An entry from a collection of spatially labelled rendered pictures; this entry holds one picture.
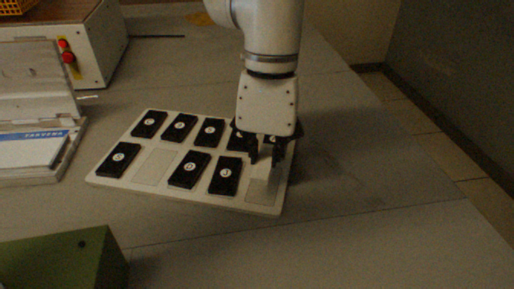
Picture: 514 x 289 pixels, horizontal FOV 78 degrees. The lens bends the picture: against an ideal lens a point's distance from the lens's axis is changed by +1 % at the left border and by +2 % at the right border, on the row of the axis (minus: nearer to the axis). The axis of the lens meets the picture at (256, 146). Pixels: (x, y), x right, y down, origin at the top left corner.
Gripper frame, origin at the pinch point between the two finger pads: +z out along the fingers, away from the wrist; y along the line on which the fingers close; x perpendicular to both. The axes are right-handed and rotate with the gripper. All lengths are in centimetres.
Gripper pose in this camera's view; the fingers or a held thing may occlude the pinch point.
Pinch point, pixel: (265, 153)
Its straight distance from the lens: 57.0
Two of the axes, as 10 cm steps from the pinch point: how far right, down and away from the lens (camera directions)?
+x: 2.2, -4.7, 8.6
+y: 9.7, 1.4, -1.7
